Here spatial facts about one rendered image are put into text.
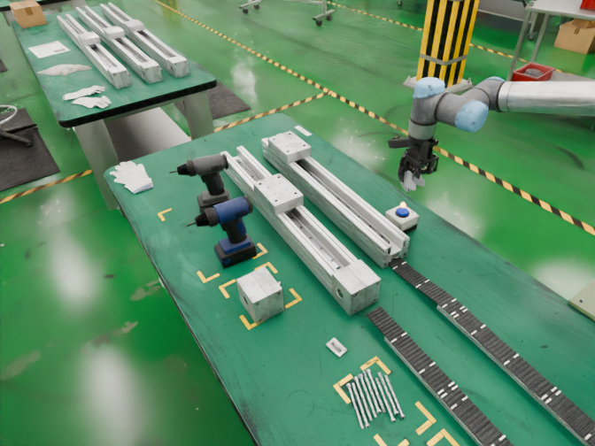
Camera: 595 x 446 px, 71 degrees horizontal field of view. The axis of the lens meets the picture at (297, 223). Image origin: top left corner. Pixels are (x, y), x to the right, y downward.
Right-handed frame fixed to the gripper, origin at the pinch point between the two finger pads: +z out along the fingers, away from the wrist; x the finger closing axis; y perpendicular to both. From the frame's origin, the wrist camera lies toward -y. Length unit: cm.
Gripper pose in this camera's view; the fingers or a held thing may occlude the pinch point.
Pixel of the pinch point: (406, 187)
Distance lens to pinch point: 137.2
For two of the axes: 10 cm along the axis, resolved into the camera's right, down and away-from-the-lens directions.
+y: 5.1, 5.5, -6.6
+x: 8.6, -3.6, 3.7
